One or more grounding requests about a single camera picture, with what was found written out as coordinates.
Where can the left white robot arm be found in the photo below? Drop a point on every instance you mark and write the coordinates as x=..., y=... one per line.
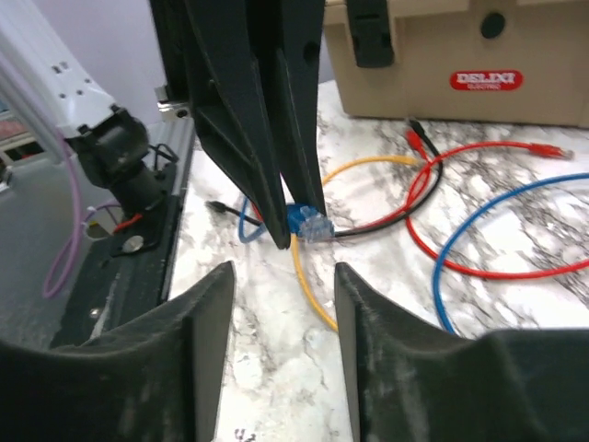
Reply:
x=55, y=96

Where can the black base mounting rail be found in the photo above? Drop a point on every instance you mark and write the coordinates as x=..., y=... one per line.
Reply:
x=124, y=277

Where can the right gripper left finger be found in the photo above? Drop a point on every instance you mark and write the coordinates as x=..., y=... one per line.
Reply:
x=155, y=378

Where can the tan plastic toolbox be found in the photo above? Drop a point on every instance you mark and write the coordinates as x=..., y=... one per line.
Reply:
x=481, y=61

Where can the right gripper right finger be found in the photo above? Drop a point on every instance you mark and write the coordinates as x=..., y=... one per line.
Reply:
x=407, y=380

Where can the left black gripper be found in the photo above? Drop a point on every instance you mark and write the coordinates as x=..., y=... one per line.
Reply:
x=211, y=51

